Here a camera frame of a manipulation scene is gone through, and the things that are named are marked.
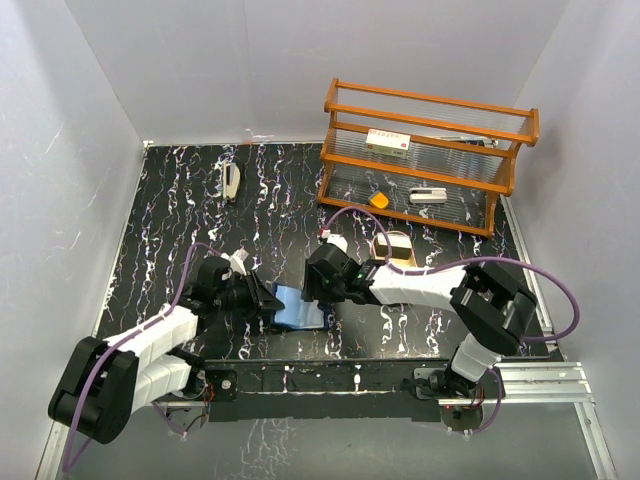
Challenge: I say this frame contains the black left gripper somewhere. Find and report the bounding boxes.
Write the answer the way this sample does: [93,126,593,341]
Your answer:
[214,270,284,319]

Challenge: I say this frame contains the blue card holder wallet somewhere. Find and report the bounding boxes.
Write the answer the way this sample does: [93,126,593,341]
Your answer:
[271,284,329,331]

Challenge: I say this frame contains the stack of silver cards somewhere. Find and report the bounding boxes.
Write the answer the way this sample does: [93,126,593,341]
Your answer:
[372,233,413,260]

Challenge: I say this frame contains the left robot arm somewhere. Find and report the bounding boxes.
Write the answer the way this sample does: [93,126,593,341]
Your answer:
[48,255,285,444]

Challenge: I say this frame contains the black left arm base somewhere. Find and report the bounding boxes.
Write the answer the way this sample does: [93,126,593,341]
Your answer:
[161,364,237,438]

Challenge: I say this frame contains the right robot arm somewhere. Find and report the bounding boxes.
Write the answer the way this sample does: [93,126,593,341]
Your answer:
[302,243,538,397]

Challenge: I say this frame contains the beige oval card tray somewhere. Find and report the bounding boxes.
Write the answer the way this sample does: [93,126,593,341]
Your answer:
[371,231,417,267]

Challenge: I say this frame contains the yellow and grey tape measure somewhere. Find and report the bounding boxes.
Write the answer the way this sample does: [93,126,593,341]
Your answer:
[368,192,389,210]

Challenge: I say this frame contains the white and black stapler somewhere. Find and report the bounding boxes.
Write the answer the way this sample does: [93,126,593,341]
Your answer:
[222,160,241,202]

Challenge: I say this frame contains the white small stapler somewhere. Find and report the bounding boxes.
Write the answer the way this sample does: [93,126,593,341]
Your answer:
[409,187,448,205]

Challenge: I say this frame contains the white red small box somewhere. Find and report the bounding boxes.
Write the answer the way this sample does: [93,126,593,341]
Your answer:
[365,129,411,158]

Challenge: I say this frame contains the orange wooden shelf rack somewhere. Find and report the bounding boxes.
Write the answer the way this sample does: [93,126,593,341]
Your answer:
[318,78,540,237]

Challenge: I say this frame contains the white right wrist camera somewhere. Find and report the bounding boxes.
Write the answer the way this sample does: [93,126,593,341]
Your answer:
[319,228,348,258]

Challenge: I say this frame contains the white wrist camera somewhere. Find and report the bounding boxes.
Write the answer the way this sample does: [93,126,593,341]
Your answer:
[221,248,248,276]
[319,228,348,258]

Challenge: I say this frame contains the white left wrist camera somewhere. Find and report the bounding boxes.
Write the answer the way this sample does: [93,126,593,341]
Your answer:
[221,248,248,276]

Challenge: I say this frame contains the aluminium front rail frame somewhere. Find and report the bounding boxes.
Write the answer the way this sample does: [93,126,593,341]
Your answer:
[37,362,619,480]

